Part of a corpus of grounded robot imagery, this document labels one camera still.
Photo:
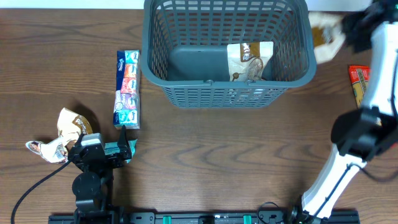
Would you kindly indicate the red spaghetti package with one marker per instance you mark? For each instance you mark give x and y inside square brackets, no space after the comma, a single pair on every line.
[359,77]

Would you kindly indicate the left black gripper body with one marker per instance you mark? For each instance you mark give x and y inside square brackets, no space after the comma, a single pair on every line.
[114,162]

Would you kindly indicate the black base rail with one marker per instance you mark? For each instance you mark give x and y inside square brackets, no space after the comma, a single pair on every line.
[270,216]

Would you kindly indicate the grey plastic basket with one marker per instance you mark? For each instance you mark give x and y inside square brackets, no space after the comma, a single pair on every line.
[184,49]

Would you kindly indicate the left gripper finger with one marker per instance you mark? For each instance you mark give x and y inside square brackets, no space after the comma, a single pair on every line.
[123,142]
[79,140]

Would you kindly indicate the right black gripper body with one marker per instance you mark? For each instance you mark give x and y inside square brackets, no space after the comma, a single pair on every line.
[354,23]

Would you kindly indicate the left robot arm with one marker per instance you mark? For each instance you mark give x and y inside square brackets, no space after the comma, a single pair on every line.
[93,188]

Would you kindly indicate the Kleenex tissue multipack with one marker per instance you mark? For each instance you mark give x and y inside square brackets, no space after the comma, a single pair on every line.
[126,110]

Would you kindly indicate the teal packet under gripper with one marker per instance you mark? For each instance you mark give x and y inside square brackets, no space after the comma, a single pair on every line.
[133,147]

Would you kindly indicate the snack bag with barcode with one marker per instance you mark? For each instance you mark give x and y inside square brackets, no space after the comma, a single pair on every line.
[247,61]

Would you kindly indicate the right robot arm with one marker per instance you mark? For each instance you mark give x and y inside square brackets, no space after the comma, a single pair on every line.
[360,135]

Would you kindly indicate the crumpled beige snack bag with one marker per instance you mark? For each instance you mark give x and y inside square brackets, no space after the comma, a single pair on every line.
[70,125]

